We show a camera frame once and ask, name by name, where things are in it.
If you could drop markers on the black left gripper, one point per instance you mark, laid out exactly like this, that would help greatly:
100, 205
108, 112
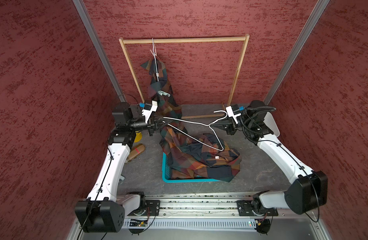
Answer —
154, 123

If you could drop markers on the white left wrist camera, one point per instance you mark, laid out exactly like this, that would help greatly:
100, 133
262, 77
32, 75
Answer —
148, 108

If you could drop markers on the white wire hanger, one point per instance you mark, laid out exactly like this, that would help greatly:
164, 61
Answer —
154, 53
194, 129

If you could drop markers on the mint green clothespin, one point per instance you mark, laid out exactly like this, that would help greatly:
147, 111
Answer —
162, 93

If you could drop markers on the white plastic bin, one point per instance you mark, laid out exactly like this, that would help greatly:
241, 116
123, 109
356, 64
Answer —
270, 122

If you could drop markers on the aluminium corner post left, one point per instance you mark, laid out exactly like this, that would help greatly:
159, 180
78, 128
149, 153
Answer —
88, 24

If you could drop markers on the aluminium corner post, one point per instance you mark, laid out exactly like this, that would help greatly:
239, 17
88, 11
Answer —
310, 24
88, 24

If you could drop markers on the teal plastic basket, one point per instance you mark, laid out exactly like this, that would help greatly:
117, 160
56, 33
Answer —
166, 175

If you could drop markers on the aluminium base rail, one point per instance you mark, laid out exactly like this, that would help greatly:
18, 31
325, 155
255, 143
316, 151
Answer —
224, 212

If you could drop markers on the yellow metal bucket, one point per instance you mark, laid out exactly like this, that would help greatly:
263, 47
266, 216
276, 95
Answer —
138, 136

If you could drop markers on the aluminium corner post right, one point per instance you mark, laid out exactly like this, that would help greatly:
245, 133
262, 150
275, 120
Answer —
310, 24

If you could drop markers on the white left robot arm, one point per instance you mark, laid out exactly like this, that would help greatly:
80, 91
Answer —
100, 212

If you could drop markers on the brown cardboard tube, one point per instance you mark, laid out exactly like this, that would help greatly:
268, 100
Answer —
135, 151

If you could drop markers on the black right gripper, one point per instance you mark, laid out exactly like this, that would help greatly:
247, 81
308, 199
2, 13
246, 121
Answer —
230, 126

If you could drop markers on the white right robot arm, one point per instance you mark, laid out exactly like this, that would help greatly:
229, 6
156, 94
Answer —
308, 188

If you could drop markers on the plaid long-sleeve shirt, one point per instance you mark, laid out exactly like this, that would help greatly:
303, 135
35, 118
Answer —
189, 159

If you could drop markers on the wooden clothes rack frame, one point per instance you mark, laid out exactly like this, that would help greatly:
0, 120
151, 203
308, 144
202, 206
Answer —
245, 39

